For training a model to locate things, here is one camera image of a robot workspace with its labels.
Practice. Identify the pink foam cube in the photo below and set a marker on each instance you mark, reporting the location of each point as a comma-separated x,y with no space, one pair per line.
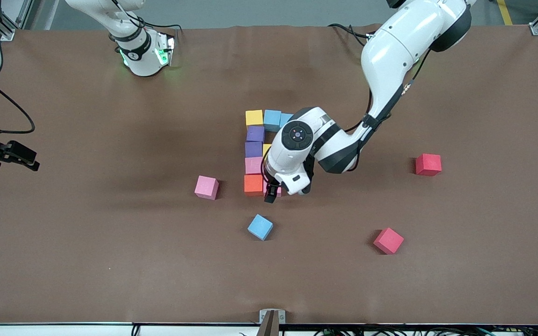
253,165
206,187
265,187

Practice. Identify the orange foam cube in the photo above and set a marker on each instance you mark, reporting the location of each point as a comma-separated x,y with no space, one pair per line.
253,184

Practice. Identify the yellow foam cube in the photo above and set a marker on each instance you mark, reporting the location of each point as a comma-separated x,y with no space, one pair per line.
266,148
254,117

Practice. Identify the purple foam cube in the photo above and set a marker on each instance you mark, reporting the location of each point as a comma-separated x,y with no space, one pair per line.
255,134
253,149

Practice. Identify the blue foam cube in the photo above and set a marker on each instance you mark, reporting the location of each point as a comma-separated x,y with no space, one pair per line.
272,120
260,227
286,119

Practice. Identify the rose red foam cube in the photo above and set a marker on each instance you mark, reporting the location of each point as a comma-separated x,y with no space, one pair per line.
388,241

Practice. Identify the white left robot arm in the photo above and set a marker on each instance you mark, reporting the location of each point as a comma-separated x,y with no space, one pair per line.
390,51

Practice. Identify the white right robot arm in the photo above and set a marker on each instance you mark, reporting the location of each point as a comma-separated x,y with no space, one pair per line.
133,51

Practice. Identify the brown table mat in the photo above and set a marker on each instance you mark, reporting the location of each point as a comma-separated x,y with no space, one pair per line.
269,280

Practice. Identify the silver connector box green light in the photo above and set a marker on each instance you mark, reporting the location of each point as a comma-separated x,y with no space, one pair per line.
165,49

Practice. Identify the grey metal bracket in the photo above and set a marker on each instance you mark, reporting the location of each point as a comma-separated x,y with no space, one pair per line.
264,317

